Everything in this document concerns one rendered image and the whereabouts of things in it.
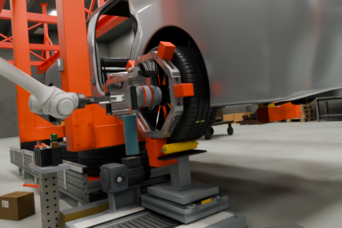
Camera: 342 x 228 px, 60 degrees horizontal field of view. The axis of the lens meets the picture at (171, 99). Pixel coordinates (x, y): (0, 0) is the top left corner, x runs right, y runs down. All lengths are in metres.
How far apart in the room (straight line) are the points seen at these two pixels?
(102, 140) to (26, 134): 1.93
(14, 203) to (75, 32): 1.40
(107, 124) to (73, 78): 0.42
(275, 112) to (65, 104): 2.77
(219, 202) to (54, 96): 1.21
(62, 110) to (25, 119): 2.79
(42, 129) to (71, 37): 2.05
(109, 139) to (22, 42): 2.27
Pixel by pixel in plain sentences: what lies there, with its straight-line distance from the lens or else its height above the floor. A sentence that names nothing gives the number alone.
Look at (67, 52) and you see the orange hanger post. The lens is 2.19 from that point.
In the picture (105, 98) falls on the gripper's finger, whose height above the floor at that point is 0.83.
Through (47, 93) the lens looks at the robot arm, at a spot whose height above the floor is 0.86.
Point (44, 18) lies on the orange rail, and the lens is 8.17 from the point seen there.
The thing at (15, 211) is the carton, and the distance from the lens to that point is 2.72.
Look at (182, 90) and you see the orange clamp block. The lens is 1.62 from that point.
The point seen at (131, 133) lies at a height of 0.62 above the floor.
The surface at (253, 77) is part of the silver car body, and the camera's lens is 1.48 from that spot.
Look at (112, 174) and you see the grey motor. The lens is 2.04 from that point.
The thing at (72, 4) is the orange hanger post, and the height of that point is 1.55.
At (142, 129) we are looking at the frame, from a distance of 2.00.
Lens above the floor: 0.74
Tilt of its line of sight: 2 degrees up
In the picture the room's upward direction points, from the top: 5 degrees counter-clockwise
